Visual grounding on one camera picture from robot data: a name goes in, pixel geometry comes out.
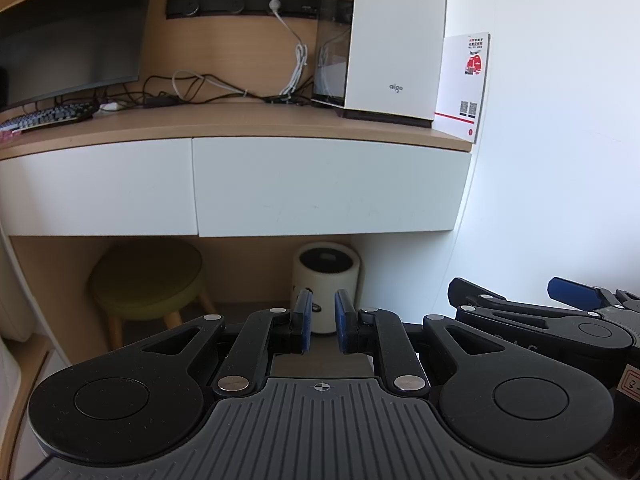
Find white box with red print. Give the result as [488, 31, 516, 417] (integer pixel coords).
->
[432, 32, 492, 145]

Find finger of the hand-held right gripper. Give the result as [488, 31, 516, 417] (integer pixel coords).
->
[547, 276, 640, 317]
[447, 276, 581, 348]

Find white desk drawer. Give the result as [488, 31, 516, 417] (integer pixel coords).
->
[0, 137, 200, 237]
[191, 136, 473, 238]

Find white plug cable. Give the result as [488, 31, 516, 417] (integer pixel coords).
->
[267, 0, 308, 98]

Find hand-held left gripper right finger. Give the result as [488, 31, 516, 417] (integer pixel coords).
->
[334, 288, 507, 397]

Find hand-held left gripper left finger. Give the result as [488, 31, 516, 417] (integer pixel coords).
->
[127, 288, 314, 397]

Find black wall power strip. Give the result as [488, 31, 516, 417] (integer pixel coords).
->
[166, 0, 321, 22]

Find white computer case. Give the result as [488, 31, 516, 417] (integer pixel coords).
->
[311, 0, 448, 128]

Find green round stool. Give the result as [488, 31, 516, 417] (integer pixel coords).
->
[89, 237, 218, 351]

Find white cylindrical bin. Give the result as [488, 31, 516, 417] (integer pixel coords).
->
[291, 242, 362, 337]

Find white looped cable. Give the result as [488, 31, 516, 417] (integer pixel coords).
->
[172, 70, 251, 101]

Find black cables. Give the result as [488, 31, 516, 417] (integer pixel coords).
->
[120, 75, 311, 108]

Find black computer monitor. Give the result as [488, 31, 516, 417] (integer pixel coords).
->
[0, 0, 160, 111]

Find black keyboard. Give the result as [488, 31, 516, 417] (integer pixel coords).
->
[0, 102, 98, 133]

